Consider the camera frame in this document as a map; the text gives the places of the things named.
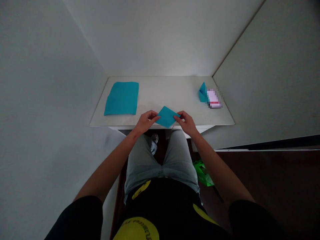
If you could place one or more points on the person's right hand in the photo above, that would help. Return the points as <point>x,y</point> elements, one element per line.
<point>188,123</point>

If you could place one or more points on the person's left hand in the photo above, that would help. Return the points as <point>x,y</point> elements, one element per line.
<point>144,123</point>

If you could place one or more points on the blue paper square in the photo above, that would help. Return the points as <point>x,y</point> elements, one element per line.
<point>166,117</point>

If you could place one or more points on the white table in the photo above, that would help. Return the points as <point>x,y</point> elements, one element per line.
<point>162,102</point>

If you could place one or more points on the folded blue paper boat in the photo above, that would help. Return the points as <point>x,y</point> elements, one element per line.
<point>202,94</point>

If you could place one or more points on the stack of blue paper sheets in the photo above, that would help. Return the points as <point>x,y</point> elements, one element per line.
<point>122,98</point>

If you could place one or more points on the smartphone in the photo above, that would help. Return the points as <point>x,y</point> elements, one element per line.
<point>214,98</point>

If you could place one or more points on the person's legs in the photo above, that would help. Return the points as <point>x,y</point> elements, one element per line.
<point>160,162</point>

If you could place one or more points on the green plastic bag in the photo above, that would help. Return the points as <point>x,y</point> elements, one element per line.
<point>203,173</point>

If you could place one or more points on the person's body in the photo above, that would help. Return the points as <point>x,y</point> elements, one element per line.
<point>165,212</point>

